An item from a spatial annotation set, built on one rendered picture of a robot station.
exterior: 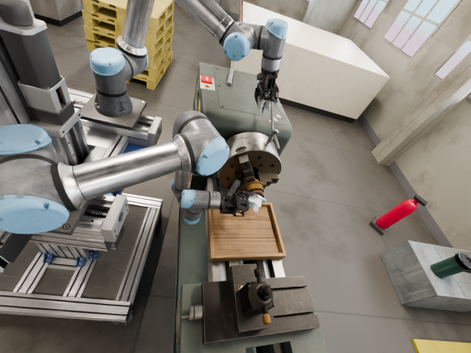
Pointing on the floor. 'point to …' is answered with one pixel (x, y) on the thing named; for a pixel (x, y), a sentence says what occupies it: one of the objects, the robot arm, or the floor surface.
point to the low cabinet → (317, 68)
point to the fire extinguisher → (408, 206)
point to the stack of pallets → (152, 75)
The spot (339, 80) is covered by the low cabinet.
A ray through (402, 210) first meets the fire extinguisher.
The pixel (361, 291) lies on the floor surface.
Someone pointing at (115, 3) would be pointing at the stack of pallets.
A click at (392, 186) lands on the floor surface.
